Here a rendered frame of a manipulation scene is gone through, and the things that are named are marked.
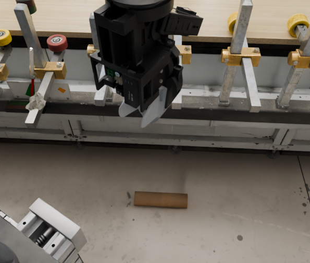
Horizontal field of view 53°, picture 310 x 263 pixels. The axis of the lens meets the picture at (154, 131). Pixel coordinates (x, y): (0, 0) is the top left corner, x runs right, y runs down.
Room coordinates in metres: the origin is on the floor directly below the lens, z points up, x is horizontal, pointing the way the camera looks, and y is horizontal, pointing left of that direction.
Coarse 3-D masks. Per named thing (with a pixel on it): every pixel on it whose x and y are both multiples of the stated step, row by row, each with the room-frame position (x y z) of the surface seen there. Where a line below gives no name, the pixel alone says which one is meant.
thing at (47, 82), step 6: (54, 54) 1.07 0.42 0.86; (60, 54) 1.07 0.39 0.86; (54, 60) 1.03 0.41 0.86; (60, 60) 1.06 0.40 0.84; (48, 72) 0.96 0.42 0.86; (48, 78) 0.92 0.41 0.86; (54, 78) 0.95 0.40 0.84; (42, 84) 0.89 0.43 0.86; (48, 84) 0.89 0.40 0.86; (42, 90) 0.85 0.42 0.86; (48, 90) 0.87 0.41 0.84; (42, 108) 0.78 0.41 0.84; (30, 114) 0.73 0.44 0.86; (36, 114) 0.73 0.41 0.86; (30, 120) 0.71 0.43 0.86; (36, 120) 0.72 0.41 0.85; (30, 126) 0.69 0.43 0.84
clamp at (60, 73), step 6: (48, 66) 0.98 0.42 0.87; (54, 66) 0.98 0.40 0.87; (30, 72) 0.97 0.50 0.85; (36, 72) 0.96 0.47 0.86; (42, 72) 0.96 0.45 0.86; (54, 72) 0.96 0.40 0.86; (60, 72) 0.96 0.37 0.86; (66, 72) 1.00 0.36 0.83; (42, 78) 0.96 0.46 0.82; (60, 78) 0.96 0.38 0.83
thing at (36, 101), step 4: (36, 92) 0.83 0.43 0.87; (32, 96) 0.82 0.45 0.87; (36, 96) 0.82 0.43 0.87; (40, 96) 0.81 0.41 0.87; (32, 100) 0.79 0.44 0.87; (36, 100) 0.79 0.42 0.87; (40, 100) 0.79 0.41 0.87; (44, 100) 0.80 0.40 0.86; (28, 104) 0.78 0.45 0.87; (32, 104) 0.77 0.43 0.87; (36, 104) 0.78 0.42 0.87; (40, 104) 0.77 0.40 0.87; (44, 104) 0.78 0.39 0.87; (28, 108) 0.76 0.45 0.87; (32, 108) 0.76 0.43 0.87; (36, 108) 0.76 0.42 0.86; (40, 108) 0.76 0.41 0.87
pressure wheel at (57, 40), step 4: (52, 36) 1.13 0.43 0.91; (56, 36) 1.13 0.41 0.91; (60, 36) 1.13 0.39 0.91; (64, 36) 1.13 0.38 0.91; (48, 40) 1.10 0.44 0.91; (52, 40) 1.11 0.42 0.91; (56, 40) 1.10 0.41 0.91; (60, 40) 1.11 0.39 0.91; (64, 40) 1.10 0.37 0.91; (48, 44) 1.08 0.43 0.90; (52, 44) 1.07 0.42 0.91; (56, 44) 1.07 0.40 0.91; (60, 44) 1.08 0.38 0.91; (64, 44) 1.09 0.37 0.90; (48, 48) 1.09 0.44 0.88; (52, 48) 1.07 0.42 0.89; (56, 48) 1.07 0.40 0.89; (60, 48) 1.07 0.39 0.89; (64, 48) 1.08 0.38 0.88
